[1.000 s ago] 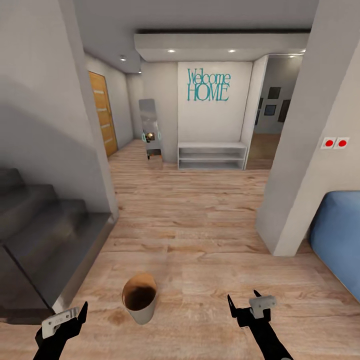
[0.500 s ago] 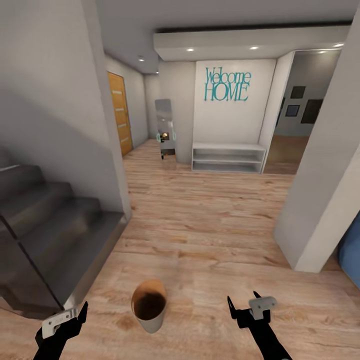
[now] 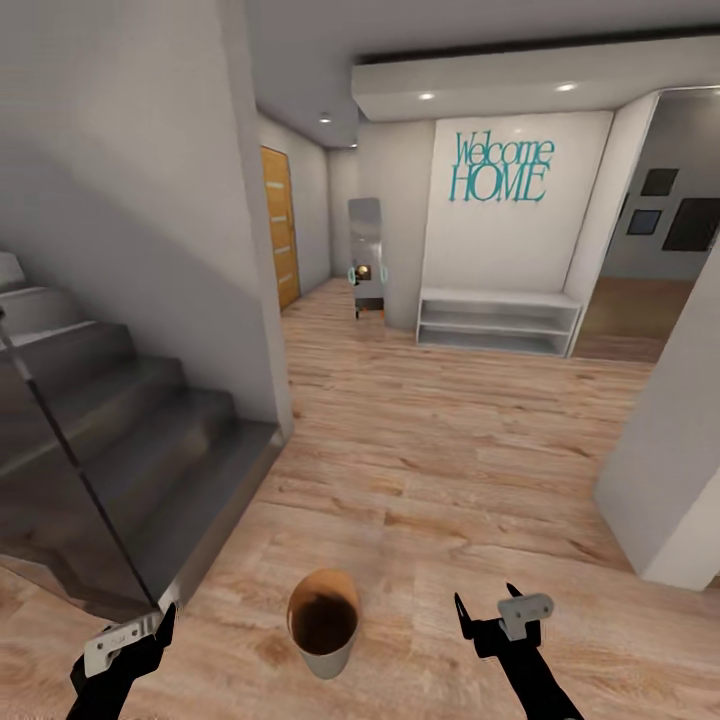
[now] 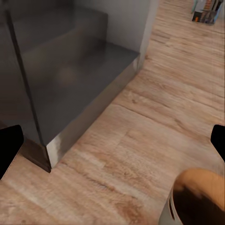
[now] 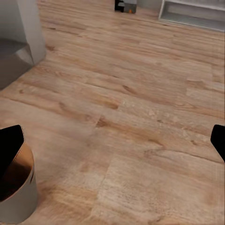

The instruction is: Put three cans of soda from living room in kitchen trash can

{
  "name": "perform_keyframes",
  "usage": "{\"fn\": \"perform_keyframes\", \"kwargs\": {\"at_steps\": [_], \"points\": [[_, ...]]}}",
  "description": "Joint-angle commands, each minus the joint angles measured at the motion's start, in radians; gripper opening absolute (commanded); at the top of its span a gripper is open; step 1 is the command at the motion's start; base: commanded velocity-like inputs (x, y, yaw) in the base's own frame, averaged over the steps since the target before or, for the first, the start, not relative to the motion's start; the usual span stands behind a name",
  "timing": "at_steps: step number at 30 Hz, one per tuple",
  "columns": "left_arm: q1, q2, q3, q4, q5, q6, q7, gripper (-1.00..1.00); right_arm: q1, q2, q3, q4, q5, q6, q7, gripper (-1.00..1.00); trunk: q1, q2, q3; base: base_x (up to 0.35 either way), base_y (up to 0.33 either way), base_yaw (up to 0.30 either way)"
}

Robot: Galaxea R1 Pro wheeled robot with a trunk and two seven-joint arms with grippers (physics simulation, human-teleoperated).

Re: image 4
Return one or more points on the stairs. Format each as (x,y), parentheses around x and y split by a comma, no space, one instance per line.
(57,73)

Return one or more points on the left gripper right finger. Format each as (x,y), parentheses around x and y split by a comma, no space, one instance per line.
(218,139)

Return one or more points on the trash can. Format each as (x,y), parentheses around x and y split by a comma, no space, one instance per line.
(197,197)

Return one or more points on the standing mirror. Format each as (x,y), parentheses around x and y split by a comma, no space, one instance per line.
(206,11)

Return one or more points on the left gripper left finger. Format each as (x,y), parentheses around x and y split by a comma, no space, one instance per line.
(11,139)

